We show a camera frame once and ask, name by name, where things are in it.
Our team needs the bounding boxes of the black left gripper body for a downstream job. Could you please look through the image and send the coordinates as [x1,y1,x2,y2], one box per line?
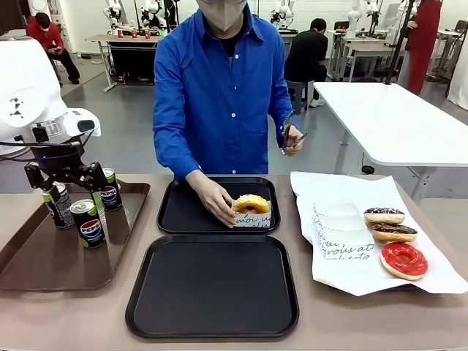
[31,143,88,178]

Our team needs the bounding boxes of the black Pepsi can text side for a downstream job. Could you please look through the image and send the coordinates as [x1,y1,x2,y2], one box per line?
[40,181,76,230]

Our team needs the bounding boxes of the black Pepsi can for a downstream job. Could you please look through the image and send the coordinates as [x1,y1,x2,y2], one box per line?
[99,167,124,212]
[69,199,107,250]

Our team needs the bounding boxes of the metal serving tongs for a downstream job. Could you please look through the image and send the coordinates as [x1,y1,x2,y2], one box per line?
[281,109,312,156]

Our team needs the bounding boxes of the red glazed donut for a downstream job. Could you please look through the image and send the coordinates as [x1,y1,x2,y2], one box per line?
[380,241,429,282]

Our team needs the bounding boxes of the person's right forearm blue sleeve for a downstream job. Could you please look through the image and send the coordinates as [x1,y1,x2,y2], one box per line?
[153,116,204,181]

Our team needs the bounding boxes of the person's left forearm blue sleeve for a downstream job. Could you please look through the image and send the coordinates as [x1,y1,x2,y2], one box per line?
[270,98,305,138]

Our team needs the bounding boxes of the person's right hand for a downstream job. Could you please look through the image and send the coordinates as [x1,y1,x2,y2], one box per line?
[184,170,237,230]

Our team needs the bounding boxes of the person's left hand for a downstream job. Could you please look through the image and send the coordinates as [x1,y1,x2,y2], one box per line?
[283,124,306,159]

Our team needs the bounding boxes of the brown plastic serving tray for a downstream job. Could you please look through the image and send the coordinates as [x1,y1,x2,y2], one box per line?
[0,181,151,293]

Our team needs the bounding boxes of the black plastic serving tray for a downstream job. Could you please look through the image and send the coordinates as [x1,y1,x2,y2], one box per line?
[156,176,282,235]
[125,234,301,339]

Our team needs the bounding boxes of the seated person in red clothes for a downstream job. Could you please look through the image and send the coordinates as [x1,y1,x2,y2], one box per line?
[25,12,81,86]

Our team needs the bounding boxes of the background workbench with dark panel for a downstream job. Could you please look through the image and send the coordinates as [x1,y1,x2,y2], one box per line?
[85,34,164,93]

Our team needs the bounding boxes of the person torso in blue shirt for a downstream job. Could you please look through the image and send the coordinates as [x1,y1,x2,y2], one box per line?
[152,0,298,181]

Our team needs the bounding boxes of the beige face mask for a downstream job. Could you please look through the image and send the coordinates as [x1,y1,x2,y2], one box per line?
[200,0,245,33]

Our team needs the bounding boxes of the grey plastic stool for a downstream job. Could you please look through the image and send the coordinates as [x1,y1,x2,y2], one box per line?
[287,79,316,115]

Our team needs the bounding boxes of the seated person in black clothes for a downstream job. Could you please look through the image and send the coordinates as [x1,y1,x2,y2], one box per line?
[283,18,329,108]

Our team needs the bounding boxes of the grey background work table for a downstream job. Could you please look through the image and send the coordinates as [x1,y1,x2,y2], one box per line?
[327,29,407,83]

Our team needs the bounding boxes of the white table with metal legs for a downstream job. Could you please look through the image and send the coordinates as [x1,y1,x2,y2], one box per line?
[312,80,468,205]

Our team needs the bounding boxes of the white paper sheet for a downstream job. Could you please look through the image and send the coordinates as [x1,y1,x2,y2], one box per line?
[290,170,468,298]

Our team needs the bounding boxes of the black slanted pole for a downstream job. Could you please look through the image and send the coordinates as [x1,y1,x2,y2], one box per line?
[387,0,420,86]

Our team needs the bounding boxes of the standing person in red dress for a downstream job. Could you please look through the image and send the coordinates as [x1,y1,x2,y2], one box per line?
[396,0,444,97]

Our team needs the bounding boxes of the white fabric cover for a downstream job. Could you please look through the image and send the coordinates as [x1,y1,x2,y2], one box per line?
[446,20,468,111]

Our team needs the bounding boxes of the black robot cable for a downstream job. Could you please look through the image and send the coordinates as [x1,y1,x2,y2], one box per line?
[0,128,97,162]

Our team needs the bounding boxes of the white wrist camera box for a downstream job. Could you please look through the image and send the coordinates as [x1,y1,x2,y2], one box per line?
[64,108,102,138]

